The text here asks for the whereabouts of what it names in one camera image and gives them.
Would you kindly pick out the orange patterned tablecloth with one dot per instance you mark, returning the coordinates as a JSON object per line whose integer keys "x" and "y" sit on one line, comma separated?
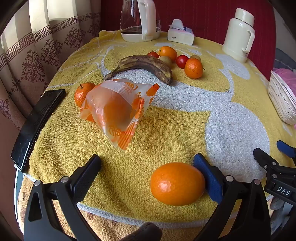
{"x": 104, "y": 224}

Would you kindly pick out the pink dotted blanket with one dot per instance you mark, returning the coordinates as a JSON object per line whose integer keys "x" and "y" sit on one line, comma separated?
{"x": 286, "y": 73}

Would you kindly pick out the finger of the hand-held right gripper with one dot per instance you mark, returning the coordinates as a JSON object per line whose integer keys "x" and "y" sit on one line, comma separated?
{"x": 285, "y": 148}
{"x": 262, "y": 158}

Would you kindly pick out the smaller brown kiwi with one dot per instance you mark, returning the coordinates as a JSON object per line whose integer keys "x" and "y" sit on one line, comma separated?
{"x": 195, "y": 57}

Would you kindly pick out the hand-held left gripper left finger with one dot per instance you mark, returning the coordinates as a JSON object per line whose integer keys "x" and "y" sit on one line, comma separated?
{"x": 90, "y": 169}

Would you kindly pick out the large orange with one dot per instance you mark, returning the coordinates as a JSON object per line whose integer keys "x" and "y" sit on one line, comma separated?
{"x": 177, "y": 184}

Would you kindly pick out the cream thermos flask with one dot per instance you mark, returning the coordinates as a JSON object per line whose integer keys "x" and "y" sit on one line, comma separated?
{"x": 238, "y": 34}

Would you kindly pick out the person's right hand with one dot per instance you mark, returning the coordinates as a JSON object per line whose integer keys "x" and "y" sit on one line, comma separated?
{"x": 277, "y": 204}

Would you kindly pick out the white perforated plastic basket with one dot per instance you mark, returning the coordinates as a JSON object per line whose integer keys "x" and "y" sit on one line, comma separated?
{"x": 279, "y": 97}

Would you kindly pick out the overripe brown banana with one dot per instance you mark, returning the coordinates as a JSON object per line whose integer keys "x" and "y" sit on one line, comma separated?
{"x": 143, "y": 62}

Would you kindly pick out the white tissue pack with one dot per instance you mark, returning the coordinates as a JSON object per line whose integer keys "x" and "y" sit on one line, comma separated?
{"x": 180, "y": 37}

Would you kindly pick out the red cherry tomato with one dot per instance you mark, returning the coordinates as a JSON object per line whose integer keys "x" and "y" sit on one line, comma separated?
{"x": 153, "y": 54}
{"x": 181, "y": 61}

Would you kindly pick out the grey padded headboard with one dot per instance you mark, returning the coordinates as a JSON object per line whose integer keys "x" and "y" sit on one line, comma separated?
{"x": 285, "y": 58}

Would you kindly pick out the round orange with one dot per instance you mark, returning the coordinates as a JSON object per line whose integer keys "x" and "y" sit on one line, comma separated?
{"x": 168, "y": 52}

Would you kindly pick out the orange in printed plastic bag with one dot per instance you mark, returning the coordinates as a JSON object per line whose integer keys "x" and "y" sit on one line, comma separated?
{"x": 115, "y": 109}

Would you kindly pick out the beige patterned curtain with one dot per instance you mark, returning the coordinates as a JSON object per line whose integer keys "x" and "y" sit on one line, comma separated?
{"x": 34, "y": 58}

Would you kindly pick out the red textured cloth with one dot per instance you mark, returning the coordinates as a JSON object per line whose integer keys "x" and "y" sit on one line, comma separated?
{"x": 203, "y": 16}

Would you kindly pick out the small mandarin with stem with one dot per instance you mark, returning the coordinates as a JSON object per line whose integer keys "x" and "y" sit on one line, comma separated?
{"x": 81, "y": 95}
{"x": 193, "y": 68}

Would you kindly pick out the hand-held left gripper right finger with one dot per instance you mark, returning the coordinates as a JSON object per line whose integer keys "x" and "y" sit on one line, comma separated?
{"x": 207, "y": 176}

